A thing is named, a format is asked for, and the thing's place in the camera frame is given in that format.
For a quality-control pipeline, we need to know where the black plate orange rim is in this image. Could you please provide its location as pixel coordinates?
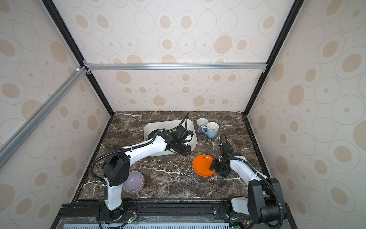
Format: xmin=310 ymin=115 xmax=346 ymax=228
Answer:
xmin=193 ymin=155 xmax=215 ymax=177

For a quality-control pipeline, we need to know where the left slanted aluminium frame bar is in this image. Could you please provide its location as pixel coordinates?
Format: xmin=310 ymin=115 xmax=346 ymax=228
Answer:
xmin=1 ymin=66 xmax=87 ymax=167

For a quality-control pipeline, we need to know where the light blue ceramic mug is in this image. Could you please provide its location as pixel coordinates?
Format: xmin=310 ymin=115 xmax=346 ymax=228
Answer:
xmin=202 ymin=122 xmax=219 ymax=138

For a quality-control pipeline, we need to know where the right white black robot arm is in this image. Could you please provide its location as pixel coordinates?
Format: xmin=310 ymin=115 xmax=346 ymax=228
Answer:
xmin=209 ymin=134 xmax=287 ymax=229

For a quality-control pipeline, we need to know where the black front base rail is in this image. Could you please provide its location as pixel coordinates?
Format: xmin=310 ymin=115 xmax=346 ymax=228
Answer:
xmin=51 ymin=200 xmax=298 ymax=229

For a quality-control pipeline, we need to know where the purple bowl red rim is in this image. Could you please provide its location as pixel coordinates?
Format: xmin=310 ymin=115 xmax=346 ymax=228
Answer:
xmin=123 ymin=171 xmax=145 ymax=194

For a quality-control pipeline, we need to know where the white plastic bin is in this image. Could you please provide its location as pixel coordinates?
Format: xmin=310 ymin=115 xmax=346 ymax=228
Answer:
xmin=144 ymin=119 xmax=197 ymax=156

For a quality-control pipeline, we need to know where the horizontal aluminium frame bar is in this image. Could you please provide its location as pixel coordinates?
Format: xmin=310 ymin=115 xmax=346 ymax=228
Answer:
xmin=86 ymin=63 xmax=267 ymax=71

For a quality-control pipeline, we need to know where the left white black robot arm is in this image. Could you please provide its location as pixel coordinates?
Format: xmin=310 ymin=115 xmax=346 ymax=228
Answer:
xmin=89 ymin=113 xmax=194 ymax=221

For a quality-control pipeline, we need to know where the white plate dark green rim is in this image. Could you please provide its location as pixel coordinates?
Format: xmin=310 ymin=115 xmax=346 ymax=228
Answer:
xmin=147 ymin=129 xmax=164 ymax=141

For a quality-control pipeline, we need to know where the purple ceramic mug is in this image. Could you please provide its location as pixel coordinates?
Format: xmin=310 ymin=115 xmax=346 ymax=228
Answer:
xmin=197 ymin=118 xmax=209 ymax=134

